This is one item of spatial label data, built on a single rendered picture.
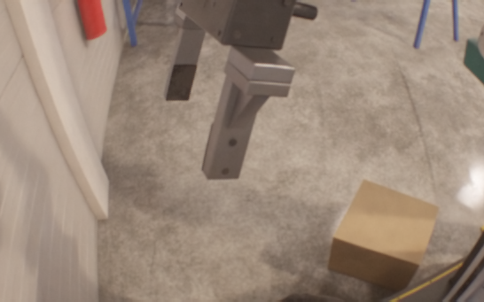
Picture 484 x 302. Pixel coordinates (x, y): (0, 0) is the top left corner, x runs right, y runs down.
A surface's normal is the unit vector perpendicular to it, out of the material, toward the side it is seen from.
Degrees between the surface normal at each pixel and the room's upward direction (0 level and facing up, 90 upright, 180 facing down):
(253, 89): 83
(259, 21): 83
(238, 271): 0
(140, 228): 0
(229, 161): 83
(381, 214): 0
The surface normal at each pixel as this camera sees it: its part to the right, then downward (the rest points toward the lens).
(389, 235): -0.08, -0.70
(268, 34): 0.41, 0.54
